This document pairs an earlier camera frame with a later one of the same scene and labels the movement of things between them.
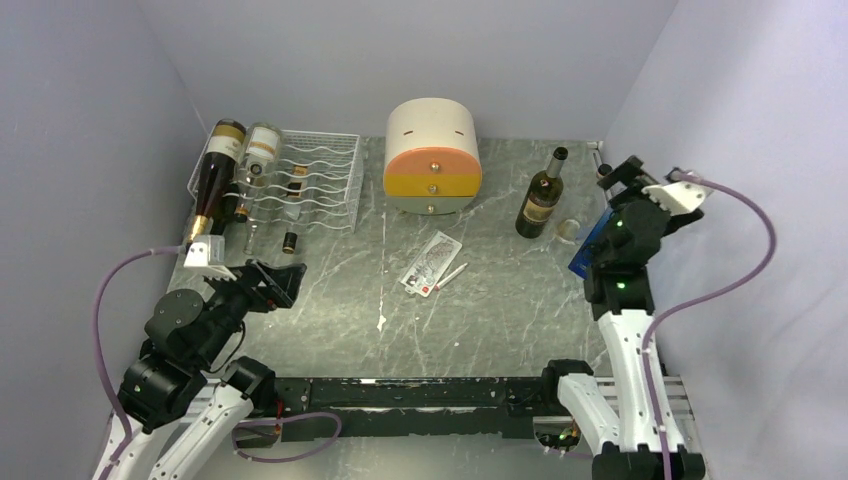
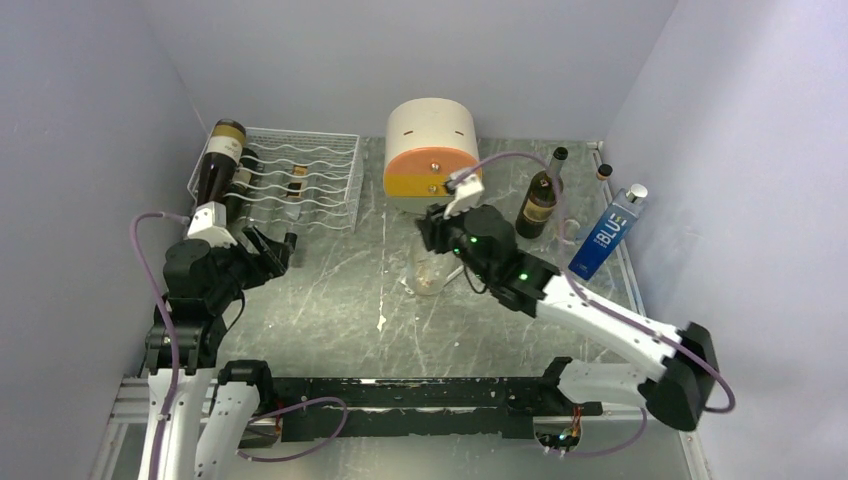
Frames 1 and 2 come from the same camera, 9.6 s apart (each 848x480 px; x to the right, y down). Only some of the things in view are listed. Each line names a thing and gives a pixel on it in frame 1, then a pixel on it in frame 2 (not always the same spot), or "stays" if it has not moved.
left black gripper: x=280 y=287 → x=271 y=261
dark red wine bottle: x=224 y=147 stays
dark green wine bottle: x=541 y=198 stays
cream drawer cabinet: x=432 y=157 stays
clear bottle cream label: x=261 y=148 → x=428 y=271
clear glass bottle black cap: x=580 y=217 stays
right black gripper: x=631 y=175 → x=434 y=227
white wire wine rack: x=315 y=182 stays
